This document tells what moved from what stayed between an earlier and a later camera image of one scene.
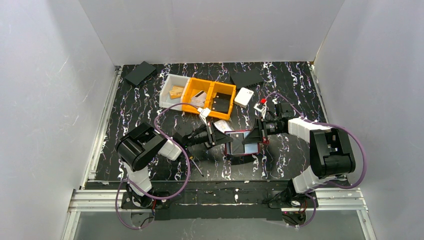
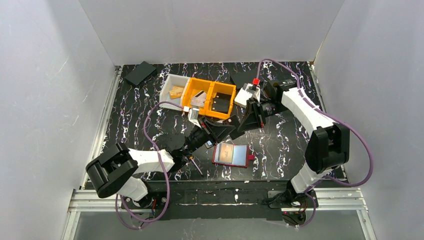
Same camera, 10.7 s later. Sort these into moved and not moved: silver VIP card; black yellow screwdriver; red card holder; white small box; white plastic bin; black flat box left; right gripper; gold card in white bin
Moved: red card holder; right gripper
Not moved: black yellow screwdriver; silver VIP card; white plastic bin; black flat box left; gold card in white bin; white small box
